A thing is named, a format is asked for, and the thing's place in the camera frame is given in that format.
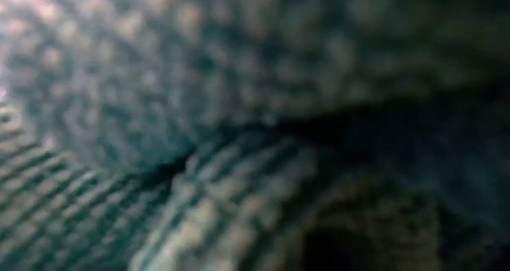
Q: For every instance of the blue microfiber towel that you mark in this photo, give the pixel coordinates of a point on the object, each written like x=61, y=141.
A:
x=159, y=83

